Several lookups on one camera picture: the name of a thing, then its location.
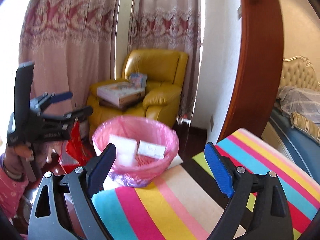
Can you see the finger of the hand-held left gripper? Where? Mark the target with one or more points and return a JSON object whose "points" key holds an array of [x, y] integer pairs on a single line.
{"points": [[62, 96], [80, 112]]}

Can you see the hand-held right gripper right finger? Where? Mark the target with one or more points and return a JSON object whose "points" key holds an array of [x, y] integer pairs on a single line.
{"points": [[220, 170]]}

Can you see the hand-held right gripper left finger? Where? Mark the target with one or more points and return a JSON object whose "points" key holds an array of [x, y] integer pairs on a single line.
{"points": [[102, 170]]}

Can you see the white foam strip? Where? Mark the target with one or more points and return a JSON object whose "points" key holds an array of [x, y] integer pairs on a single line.
{"points": [[123, 147]]}

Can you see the pink plastic trash bag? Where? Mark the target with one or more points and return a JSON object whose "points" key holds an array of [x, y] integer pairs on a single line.
{"points": [[142, 176]]}

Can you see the white pink paper box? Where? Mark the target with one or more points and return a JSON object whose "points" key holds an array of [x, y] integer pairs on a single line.
{"points": [[151, 149]]}

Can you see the person's left hand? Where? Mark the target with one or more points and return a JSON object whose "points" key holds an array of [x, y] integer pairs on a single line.
{"points": [[21, 151]]}

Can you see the red bag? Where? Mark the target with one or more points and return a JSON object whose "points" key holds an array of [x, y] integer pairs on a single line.
{"points": [[75, 152]]}

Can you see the brown flat box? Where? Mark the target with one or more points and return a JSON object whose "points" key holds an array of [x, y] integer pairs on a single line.
{"points": [[112, 105]]}

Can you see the white flat box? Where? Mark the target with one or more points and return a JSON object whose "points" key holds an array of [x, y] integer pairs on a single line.
{"points": [[117, 91]]}

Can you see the pink patterned curtain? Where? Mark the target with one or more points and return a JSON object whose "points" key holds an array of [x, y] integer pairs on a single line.
{"points": [[162, 30], [70, 42]]}

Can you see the blue pink picture box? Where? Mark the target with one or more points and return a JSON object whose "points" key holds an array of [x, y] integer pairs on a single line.
{"points": [[138, 80]]}

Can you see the blue bed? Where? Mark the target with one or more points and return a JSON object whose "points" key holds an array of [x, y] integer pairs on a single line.
{"points": [[282, 132]]}

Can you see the yellow leather armchair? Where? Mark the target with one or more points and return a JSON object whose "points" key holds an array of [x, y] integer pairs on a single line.
{"points": [[155, 65]]}

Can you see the striped pillow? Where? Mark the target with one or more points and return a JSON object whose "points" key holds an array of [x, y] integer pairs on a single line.
{"points": [[307, 125]]}

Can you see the grey duvet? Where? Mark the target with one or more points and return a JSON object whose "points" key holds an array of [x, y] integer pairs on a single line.
{"points": [[300, 97]]}

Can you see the wooden partition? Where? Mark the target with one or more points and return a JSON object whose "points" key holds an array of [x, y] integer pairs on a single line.
{"points": [[260, 55]]}

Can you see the beige tufted headboard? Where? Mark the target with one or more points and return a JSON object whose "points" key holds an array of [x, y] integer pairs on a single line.
{"points": [[297, 75]]}

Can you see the wall switch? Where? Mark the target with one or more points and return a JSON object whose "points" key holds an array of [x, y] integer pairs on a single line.
{"points": [[239, 12]]}

